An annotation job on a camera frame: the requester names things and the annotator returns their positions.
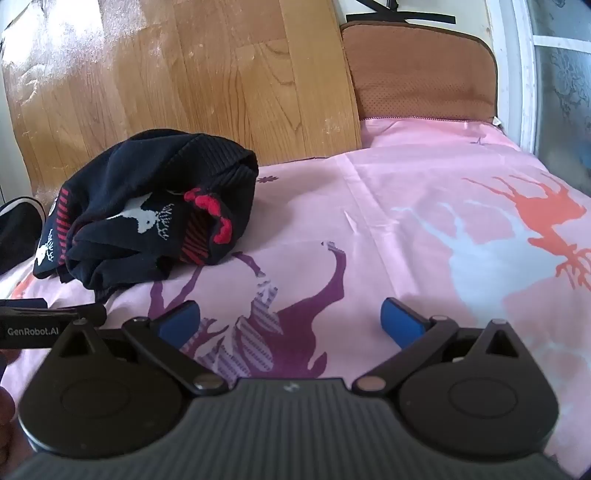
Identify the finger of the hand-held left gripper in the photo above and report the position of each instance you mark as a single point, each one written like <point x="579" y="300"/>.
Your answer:
<point x="92" y="316"/>

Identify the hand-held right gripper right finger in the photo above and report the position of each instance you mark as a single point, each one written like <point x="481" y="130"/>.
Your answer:
<point x="400" y="323"/>

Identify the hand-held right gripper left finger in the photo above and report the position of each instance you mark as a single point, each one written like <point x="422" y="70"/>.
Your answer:
<point x="178" y="324"/>

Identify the navy reindeer knit sweater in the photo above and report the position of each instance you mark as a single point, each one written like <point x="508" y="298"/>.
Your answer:
<point x="152" y="207"/>

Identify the pink deer print bed sheet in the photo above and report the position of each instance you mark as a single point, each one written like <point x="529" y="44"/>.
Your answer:
<point x="415" y="230"/>

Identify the dark item with white rim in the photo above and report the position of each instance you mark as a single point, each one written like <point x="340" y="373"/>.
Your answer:
<point x="16" y="235"/>

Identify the wooden headboard panel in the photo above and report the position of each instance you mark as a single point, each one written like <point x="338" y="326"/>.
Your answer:
<point x="184" y="83"/>

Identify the brown perforated cushion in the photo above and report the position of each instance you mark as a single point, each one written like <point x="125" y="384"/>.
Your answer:
<point x="420" y="74"/>

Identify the patterned frosted window pane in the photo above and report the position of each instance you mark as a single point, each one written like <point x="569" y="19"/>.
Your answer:
<point x="565" y="83"/>

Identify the white window frame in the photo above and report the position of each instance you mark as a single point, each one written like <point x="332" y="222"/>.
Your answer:
<point x="517" y="69"/>

